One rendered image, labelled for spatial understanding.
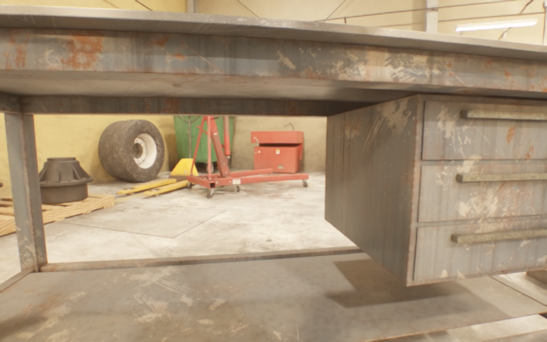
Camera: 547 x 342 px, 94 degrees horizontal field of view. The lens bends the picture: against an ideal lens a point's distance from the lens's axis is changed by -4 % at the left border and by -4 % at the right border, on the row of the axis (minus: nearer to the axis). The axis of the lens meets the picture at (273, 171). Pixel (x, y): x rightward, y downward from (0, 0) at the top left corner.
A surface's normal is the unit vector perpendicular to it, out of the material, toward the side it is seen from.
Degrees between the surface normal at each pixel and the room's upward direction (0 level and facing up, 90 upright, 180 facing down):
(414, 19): 90
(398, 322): 0
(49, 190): 90
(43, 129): 90
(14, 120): 90
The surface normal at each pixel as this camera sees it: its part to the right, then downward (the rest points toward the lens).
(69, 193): 0.77, 0.07
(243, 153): -0.29, 0.11
